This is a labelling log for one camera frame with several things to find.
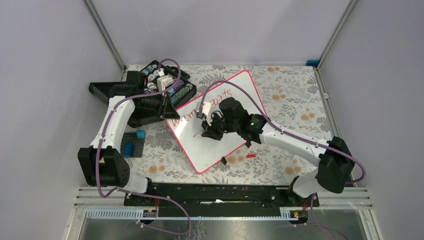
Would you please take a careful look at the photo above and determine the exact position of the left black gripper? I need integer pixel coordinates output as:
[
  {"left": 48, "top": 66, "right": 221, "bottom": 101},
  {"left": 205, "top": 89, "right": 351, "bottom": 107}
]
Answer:
[{"left": 137, "top": 88, "right": 181, "bottom": 119}]

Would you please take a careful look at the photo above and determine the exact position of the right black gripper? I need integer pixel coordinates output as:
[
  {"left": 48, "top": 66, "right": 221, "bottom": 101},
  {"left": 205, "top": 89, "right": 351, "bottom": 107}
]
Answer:
[{"left": 201, "top": 111, "right": 239, "bottom": 141}]

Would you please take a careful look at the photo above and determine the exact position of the pink-framed whiteboard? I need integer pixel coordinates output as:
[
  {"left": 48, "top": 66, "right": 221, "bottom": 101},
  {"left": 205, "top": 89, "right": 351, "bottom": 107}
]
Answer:
[{"left": 167, "top": 83, "right": 259, "bottom": 174}]

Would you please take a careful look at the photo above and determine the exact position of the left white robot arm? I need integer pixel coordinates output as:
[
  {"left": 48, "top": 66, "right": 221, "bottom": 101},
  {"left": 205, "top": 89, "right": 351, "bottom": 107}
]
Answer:
[{"left": 77, "top": 72, "right": 183, "bottom": 206}]

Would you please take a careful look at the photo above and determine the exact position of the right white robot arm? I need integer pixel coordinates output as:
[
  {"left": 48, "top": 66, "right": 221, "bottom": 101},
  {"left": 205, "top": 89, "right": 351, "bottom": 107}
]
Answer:
[{"left": 195, "top": 97, "right": 355, "bottom": 206}]

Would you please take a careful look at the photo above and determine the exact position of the light blue building block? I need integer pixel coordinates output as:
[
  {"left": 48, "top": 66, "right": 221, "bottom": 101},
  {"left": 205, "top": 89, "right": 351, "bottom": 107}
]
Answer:
[{"left": 136, "top": 129, "right": 146, "bottom": 139}]

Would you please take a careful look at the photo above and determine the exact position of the black poker chip case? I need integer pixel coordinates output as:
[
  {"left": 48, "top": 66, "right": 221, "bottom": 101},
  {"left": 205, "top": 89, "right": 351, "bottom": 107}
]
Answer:
[{"left": 88, "top": 60, "right": 198, "bottom": 129}]

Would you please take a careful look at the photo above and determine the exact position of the black building block plate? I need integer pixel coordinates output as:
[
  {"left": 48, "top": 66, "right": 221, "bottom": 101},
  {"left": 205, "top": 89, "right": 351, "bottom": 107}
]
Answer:
[{"left": 120, "top": 132, "right": 146, "bottom": 158}]

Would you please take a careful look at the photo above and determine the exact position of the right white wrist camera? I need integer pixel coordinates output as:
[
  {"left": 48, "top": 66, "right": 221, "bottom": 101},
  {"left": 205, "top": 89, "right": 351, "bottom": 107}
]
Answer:
[{"left": 195, "top": 102, "right": 213, "bottom": 126}]

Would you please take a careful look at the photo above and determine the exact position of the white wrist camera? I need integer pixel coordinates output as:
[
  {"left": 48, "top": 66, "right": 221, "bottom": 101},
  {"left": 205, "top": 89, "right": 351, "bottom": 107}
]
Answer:
[
  {"left": 157, "top": 68, "right": 175, "bottom": 92},
  {"left": 195, "top": 102, "right": 213, "bottom": 126}
]

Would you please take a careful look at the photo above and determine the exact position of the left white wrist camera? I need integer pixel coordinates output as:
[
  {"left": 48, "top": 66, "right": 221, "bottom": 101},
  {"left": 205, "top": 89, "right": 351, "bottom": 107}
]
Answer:
[{"left": 157, "top": 68, "right": 175, "bottom": 92}]

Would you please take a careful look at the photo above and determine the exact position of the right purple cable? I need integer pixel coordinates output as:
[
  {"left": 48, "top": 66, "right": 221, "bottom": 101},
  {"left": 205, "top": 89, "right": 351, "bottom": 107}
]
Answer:
[{"left": 198, "top": 80, "right": 367, "bottom": 185}]

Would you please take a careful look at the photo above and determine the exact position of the purple cable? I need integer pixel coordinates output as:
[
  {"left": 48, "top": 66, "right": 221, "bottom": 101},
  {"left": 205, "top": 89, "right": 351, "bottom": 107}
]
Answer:
[
  {"left": 198, "top": 80, "right": 367, "bottom": 185},
  {"left": 95, "top": 58, "right": 182, "bottom": 200}
]

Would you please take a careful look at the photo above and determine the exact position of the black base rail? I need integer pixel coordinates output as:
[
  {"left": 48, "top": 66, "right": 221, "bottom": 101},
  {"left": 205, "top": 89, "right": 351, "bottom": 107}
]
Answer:
[{"left": 124, "top": 182, "right": 319, "bottom": 218}]

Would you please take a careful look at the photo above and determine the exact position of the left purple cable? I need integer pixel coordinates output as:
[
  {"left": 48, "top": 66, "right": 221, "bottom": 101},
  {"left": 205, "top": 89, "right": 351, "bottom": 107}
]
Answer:
[{"left": 95, "top": 58, "right": 182, "bottom": 200}]

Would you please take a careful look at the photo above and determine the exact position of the blue corner bracket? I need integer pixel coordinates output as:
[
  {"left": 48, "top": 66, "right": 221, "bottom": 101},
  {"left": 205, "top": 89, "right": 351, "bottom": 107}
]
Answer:
[{"left": 305, "top": 60, "right": 320, "bottom": 68}]

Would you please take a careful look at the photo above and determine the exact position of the white cable duct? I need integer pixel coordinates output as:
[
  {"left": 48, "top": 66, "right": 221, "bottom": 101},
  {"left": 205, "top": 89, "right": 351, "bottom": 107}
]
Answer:
[{"left": 86, "top": 208, "right": 158, "bottom": 220}]

